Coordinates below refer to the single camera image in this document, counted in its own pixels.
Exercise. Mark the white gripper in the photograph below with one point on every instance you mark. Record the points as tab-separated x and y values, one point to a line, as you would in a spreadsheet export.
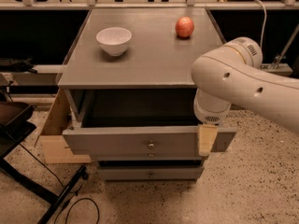
209	114

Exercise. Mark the grey top drawer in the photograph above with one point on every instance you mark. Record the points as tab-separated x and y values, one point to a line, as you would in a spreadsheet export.
133	122

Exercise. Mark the grey drawer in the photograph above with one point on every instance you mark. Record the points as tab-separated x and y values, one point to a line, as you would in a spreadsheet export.
133	122
146	157
157	173

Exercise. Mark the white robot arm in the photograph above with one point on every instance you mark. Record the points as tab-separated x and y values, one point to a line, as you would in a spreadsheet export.
232	75

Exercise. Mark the grey drawer cabinet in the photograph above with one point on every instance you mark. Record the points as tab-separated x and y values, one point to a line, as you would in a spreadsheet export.
157	58

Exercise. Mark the grey bottom drawer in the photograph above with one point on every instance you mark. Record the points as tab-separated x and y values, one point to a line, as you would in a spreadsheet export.
157	173

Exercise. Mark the grey middle drawer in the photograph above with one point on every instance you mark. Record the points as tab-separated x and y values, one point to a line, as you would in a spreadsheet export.
146	157

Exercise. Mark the red apple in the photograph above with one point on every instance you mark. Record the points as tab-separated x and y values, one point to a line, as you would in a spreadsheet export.
184	27

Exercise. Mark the white ceramic bowl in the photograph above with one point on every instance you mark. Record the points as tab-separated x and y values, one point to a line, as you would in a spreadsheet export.
114	40

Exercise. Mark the cardboard box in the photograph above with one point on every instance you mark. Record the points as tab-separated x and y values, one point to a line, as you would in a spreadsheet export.
55	148

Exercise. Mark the black tray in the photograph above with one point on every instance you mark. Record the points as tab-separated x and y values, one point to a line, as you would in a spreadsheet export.
14	114

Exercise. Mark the black metal stand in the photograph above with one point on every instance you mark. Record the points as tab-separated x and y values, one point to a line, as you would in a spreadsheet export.
8	141

